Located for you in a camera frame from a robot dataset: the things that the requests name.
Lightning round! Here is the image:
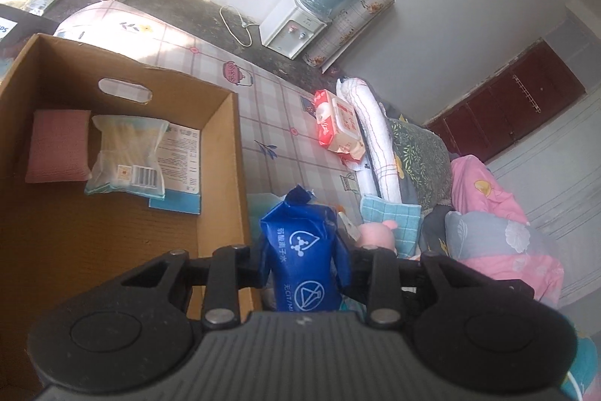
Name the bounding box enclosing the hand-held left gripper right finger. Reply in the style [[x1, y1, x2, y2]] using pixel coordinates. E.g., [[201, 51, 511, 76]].
[[335, 236, 536, 329]]

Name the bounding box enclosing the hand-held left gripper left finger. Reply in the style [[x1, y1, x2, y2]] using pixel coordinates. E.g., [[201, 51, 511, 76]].
[[121, 246, 264, 329]]

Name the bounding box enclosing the pink plush toy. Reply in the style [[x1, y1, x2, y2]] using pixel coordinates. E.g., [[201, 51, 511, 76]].
[[357, 220, 397, 251]]

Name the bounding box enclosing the blue wipes packet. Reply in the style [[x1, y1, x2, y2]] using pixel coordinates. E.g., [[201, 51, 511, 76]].
[[260, 184, 341, 315]]

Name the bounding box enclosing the blue white packet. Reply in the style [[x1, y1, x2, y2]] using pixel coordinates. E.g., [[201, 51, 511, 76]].
[[149, 124, 202, 215]]

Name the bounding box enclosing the brown cardboard box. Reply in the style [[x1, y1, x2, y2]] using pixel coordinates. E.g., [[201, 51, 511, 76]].
[[0, 33, 264, 401]]

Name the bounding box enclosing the cotton swabs packet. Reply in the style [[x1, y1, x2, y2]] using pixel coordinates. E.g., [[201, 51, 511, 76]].
[[85, 114, 170, 200]]

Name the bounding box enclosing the pink towel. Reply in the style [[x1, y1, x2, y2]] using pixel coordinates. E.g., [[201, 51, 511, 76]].
[[24, 110, 92, 183]]

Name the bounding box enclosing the teal checked cloth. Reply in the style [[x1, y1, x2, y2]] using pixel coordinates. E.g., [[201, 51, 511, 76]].
[[361, 195, 423, 256]]

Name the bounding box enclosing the green leaf pillow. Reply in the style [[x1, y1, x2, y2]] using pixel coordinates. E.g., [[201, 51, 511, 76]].
[[387, 117, 454, 214]]

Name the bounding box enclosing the lidded red wet wipes pack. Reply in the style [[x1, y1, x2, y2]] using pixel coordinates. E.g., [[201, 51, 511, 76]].
[[327, 97, 366, 162]]

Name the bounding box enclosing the white striped rolled blanket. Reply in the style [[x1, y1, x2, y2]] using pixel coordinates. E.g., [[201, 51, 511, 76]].
[[335, 77, 405, 201]]

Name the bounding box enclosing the pink grey quilt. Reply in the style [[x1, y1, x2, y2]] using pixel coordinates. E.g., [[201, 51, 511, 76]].
[[444, 156, 566, 308]]

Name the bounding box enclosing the white wardrobe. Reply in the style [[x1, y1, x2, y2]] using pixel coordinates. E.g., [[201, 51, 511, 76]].
[[486, 98, 601, 312]]

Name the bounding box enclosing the dark red door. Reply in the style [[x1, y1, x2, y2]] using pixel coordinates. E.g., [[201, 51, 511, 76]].
[[425, 41, 587, 162]]

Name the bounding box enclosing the rolled floral mat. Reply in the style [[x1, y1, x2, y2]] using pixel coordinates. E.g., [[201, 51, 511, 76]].
[[304, 0, 395, 68]]

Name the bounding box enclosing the white water dispenser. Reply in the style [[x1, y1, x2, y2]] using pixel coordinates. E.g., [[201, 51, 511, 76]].
[[260, 0, 329, 60]]

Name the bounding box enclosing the white hook rack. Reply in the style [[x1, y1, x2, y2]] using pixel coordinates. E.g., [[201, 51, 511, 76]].
[[512, 74, 538, 107]]

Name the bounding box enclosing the dark blue carton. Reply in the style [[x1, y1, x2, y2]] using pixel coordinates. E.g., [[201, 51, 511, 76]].
[[0, 4, 59, 59]]

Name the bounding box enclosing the white power cord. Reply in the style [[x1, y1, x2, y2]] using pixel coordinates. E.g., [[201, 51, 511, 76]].
[[220, 5, 259, 47]]

